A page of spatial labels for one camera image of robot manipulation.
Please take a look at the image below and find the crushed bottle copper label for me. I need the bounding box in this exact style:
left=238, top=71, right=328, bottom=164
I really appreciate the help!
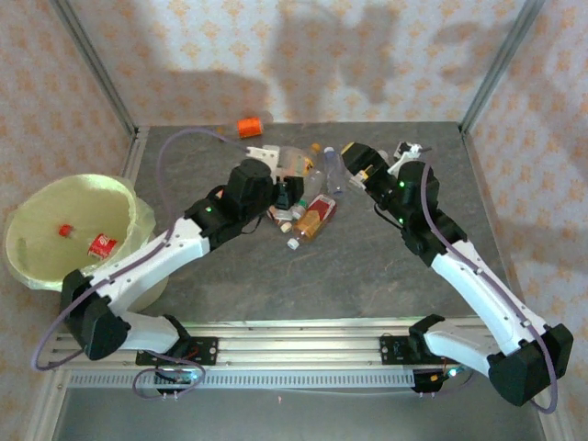
left=267, top=205, right=295, bottom=232

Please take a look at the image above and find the blue tinted bottle white cap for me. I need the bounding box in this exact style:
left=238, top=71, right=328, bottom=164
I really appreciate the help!
left=322, top=145, right=347, bottom=198

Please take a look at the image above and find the amber juice bottle red label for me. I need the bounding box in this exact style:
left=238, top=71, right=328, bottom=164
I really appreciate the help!
left=288, top=193, right=338, bottom=251

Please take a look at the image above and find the cola bottle red label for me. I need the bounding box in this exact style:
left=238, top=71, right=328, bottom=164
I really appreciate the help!
left=86, top=232, right=119, bottom=261

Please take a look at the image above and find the orange soda bottle orange cap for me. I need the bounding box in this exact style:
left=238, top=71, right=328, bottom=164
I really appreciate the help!
left=277, top=142, right=322, bottom=179

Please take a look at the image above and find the orange label bottle brown cap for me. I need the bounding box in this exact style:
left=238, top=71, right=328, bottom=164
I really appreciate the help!
left=217, top=111, right=273, bottom=141

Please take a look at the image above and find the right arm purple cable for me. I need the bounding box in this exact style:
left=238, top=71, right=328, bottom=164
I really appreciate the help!
left=415, top=146, right=560, bottom=415

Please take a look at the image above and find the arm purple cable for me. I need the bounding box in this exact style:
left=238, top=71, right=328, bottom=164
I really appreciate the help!
left=30, top=127, right=252, bottom=401
left=415, top=146, right=560, bottom=415

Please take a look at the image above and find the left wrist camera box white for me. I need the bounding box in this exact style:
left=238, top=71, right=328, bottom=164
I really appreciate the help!
left=245, top=143, right=282, bottom=170

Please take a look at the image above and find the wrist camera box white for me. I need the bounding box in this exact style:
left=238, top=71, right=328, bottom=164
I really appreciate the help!
left=245, top=143, right=282, bottom=170
left=388, top=141, right=433, bottom=175

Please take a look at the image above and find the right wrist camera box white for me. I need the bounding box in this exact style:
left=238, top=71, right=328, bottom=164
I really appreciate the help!
left=388, top=141, right=433, bottom=175

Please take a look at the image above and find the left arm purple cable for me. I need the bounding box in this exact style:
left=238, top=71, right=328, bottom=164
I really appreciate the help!
left=30, top=127, right=252, bottom=401

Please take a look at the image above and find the aluminium table side rail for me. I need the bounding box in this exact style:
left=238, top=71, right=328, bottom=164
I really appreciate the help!
left=119, top=127, right=151, bottom=185

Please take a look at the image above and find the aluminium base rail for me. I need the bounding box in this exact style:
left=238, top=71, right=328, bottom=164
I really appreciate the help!
left=49, top=319, right=551, bottom=368

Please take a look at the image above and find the aluminium frame post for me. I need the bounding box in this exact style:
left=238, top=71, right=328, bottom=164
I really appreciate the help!
left=49, top=0, right=139, bottom=139
left=458, top=0, right=548, bottom=135

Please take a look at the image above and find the slotted grey cable tray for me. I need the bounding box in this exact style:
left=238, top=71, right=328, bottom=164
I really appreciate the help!
left=67, top=369, right=417, bottom=390

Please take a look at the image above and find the aluminium frame leg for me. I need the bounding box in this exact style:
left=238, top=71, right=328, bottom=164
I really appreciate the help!
left=22, top=367, right=70, bottom=441
left=535, top=406, right=575, bottom=441

